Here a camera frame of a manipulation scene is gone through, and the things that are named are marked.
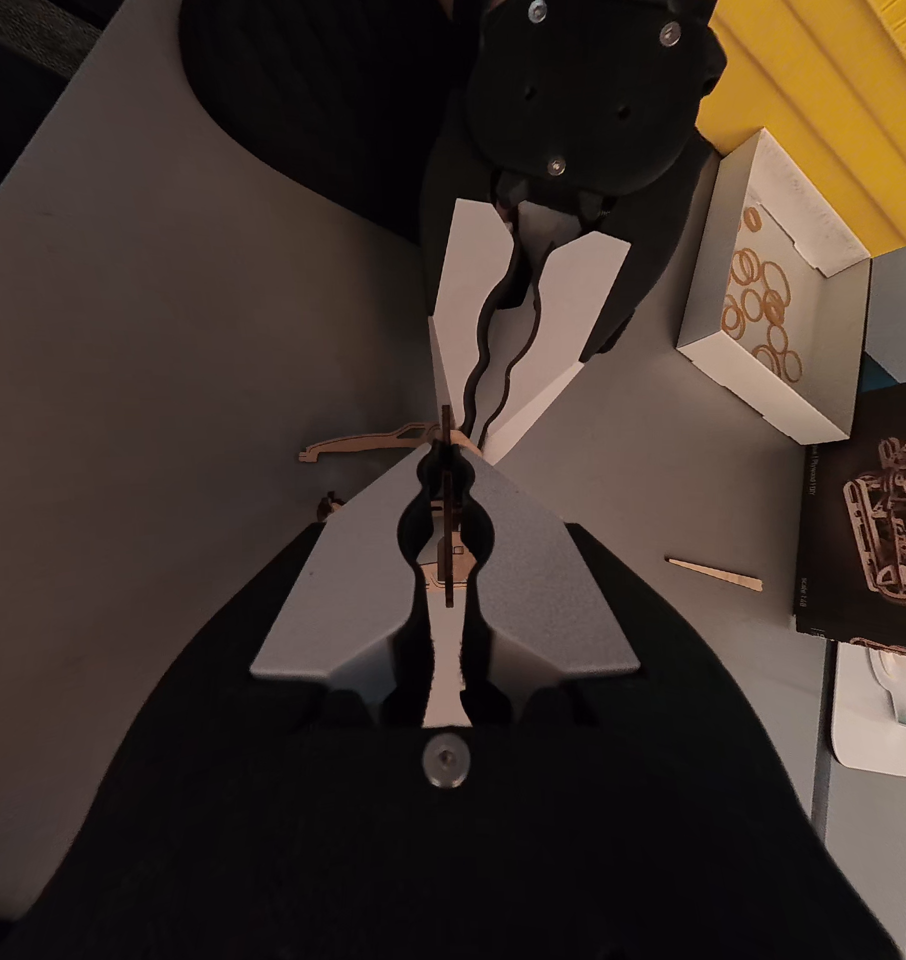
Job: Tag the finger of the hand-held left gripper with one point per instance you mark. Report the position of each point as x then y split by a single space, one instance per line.
460 285
565 315

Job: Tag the dark model kit box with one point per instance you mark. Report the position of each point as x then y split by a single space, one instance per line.
858 525

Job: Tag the pile of tan rubber bands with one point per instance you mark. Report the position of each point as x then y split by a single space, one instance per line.
772 304

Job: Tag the curved wooden part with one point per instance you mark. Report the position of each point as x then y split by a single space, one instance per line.
363 446

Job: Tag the person's dark clothing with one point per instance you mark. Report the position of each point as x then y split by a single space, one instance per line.
310 97

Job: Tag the white cardboard box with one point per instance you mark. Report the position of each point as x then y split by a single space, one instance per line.
768 405

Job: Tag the yellow ribbed plastic bin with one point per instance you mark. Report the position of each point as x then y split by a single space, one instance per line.
835 112

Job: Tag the wooden model assembly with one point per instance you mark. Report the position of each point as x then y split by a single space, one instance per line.
446 525

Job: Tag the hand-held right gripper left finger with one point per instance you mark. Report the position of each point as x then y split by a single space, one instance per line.
333 592

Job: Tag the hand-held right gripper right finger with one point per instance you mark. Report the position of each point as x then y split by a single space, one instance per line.
550 592

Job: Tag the thin wooden wedge stick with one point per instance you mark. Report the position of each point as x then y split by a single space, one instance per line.
723 576

